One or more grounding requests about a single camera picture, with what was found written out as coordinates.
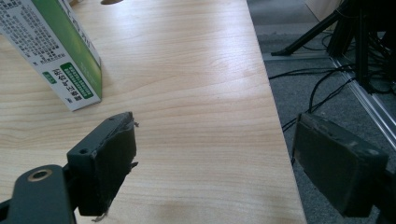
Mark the green and white carton box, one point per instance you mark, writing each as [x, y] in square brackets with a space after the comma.
[59, 49]

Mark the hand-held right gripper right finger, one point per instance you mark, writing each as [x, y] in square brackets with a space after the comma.
[333, 161]

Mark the black tripod stand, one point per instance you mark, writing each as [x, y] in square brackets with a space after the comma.
[348, 34]

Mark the aluminium floor rail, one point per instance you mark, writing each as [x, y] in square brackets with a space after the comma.
[367, 99]

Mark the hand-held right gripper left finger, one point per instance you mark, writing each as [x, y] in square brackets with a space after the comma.
[102, 165]

